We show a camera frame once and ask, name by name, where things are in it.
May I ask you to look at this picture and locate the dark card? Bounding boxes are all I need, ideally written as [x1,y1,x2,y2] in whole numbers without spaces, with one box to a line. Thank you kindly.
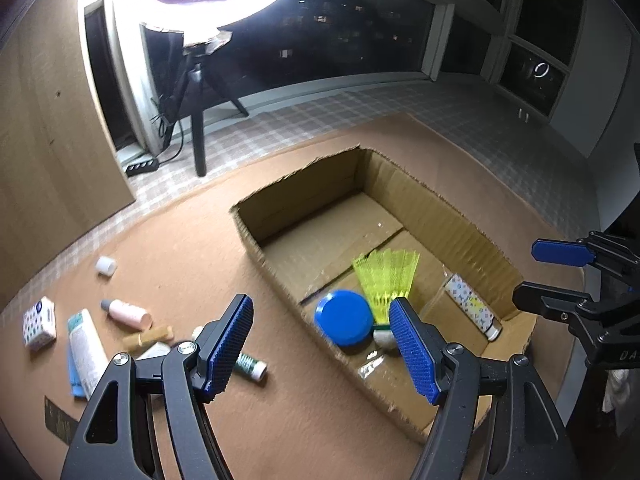
[44,396,78,445]

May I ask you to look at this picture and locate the small green bottle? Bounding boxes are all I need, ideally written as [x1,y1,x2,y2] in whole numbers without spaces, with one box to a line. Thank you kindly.
[235,352,267,381]

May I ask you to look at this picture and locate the yellow shuttlecock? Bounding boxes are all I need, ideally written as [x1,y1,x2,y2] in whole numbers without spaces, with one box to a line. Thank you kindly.
[352,248,420,352]

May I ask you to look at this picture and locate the pink bottle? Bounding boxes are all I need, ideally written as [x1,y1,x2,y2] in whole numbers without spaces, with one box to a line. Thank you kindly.
[101,299,152,331]

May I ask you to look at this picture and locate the white cream tube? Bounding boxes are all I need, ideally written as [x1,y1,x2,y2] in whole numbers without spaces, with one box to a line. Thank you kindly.
[67,308,110,401]

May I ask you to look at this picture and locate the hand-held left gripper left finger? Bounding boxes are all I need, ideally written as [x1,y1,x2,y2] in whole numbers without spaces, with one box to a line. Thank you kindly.
[60,293,255,480]

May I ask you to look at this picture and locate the cardboard box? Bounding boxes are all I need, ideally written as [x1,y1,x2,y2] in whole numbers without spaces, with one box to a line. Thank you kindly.
[230,146,538,445]

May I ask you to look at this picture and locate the tan wooden stick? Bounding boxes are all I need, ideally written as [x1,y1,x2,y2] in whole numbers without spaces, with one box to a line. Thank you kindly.
[122,325,173,351]

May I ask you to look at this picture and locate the blue round lid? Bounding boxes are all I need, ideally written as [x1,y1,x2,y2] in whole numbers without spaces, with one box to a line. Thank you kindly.
[314,289,375,348]

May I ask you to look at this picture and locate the patterned white tube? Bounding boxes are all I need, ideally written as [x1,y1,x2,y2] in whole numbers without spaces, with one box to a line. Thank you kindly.
[444,274,502,342]

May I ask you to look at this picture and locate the patterned white tissue pack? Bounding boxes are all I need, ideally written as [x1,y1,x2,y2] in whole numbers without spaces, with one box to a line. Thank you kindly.
[22,296,57,351]

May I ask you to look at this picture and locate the white packet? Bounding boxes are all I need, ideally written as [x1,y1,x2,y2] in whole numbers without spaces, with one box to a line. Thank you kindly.
[135,342,173,361]

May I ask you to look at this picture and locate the light wooden board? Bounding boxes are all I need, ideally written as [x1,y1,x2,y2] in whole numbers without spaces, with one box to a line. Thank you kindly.
[0,0,137,311]

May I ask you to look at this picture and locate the black power strip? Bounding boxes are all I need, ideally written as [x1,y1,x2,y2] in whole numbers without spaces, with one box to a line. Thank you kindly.
[125,157,161,177]

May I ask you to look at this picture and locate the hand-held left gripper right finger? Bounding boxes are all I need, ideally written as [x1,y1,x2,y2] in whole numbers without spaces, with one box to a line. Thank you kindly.
[388,297,586,480]

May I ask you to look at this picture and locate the black tripod cable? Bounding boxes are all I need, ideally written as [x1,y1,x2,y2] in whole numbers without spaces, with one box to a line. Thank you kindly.
[150,97,188,163]

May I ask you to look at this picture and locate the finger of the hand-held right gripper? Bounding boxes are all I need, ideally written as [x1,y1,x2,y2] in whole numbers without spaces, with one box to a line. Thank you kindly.
[512,282,601,331]
[531,230,640,281]

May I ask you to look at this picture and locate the blue phone stand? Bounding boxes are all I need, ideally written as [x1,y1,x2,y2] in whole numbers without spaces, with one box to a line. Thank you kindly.
[67,360,88,401]

